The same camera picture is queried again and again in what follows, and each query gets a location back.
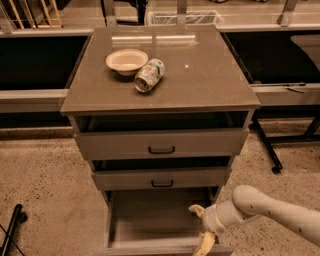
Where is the white wire basket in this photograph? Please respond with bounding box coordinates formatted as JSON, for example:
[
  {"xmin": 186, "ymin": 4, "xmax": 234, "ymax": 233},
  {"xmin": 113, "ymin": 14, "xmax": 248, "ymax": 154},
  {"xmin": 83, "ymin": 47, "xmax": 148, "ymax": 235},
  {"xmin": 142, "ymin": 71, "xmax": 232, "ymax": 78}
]
[{"xmin": 145, "ymin": 10, "xmax": 224, "ymax": 26}]

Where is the crushed green soda can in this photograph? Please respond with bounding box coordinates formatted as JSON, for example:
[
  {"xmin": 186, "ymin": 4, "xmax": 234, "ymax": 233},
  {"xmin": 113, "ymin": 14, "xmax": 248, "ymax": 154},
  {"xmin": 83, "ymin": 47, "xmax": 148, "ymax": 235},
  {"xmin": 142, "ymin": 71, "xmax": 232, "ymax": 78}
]
[{"xmin": 134, "ymin": 58, "xmax": 165, "ymax": 93}]

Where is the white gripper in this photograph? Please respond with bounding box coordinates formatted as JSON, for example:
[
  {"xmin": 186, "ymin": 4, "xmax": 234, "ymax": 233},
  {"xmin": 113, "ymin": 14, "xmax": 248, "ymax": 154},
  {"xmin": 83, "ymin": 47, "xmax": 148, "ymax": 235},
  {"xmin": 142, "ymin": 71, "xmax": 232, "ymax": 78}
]
[{"xmin": 188, "ymin": 204, "xmax": 226, "ymax": 256}]

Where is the black stand leg left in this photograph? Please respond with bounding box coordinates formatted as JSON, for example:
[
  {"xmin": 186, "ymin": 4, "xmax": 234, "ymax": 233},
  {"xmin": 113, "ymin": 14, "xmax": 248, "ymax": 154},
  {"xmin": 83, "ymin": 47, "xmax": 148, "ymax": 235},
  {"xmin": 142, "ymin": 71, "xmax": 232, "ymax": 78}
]
[{"xmin": 0, "ymin": 204, "xmax": 28, "ymax": 256}]

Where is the grey bottom drawer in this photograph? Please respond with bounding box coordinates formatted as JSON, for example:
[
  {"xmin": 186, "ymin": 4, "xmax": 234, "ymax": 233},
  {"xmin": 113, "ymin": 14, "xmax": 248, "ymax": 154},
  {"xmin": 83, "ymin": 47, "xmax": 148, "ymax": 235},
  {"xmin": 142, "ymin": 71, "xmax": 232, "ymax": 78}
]
[{"xmin": 94, "ymin": 187, "xmax": 234, "ymax": 256}]

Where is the white paper bowl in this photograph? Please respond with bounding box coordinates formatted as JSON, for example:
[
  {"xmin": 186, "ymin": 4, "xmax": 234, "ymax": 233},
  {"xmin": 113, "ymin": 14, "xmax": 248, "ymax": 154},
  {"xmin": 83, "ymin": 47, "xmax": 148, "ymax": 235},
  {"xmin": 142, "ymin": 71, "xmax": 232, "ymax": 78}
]
[{"xmin": 106, "ymin": 49, "xmax": 148, "ymax": 76}]

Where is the black wheeled table frame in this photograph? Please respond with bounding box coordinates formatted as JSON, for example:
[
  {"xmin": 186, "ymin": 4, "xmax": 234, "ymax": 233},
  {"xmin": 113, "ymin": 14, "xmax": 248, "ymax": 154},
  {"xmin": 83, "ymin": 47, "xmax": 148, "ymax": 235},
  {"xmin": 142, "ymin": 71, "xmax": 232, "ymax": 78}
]
[{"xmin": 251, "ymin": 115, "xmax": 320, "ymax": 174}]

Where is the grey barrier rail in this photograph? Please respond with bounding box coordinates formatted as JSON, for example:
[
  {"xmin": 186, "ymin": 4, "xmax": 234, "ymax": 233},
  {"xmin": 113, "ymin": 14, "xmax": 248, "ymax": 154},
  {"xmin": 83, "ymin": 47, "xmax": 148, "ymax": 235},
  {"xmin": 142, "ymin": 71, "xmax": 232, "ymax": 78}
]
[{"xmin": 0, "ymin": 24, "xmax": 320, "ymax": 113}]

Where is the grey drawer cabinet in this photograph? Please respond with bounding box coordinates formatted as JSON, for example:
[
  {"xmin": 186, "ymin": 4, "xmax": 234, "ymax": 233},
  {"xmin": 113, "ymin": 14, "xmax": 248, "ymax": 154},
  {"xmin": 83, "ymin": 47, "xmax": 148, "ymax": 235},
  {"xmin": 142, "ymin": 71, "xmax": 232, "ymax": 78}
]
[{"xmin": 60, "ymin": 25, "xmax": 262, "ymax": 201}]

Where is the grey top drawer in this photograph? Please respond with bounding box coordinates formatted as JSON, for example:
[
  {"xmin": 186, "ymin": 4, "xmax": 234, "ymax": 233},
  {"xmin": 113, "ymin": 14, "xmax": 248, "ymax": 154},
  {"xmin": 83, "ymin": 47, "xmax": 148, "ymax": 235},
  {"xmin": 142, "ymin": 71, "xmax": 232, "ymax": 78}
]
[{"xmin": 75, "ymin": 111, "xmax": 248, "ymax": 160}]

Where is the grey drawer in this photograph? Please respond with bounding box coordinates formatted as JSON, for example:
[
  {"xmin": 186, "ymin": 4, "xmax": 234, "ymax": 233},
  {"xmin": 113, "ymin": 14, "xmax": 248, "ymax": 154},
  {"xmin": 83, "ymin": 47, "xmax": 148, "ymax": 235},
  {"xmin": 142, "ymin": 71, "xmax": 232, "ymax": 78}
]
[
  {"xmin": 75, "ymin": 111, "xmax": 248, "ymax": 160},
  {"xmin": 92, "ymin": 156, "xmax": 231, "ymax": 191},
  {"xmin": 94, "ymin": 187, "xmax": 234, "ymax": 256}
]

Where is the grey middle drawer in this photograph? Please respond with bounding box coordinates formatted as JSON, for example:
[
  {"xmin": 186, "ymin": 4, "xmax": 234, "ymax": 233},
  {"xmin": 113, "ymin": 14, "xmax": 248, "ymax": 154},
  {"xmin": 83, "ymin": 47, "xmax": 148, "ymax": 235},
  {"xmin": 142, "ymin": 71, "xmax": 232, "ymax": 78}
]
[{"xmin": 92, "ymin": 156, "xmax": 231, "ymax": 191}]

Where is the wooden rack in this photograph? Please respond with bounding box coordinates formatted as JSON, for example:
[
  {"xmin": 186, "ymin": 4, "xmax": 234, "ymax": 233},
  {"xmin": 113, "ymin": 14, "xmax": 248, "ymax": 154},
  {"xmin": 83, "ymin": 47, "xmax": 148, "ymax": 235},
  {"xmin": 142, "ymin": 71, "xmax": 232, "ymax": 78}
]
[{"xmin": 1, "ymin": 0, "xmax": 63, "ymax": 29}]

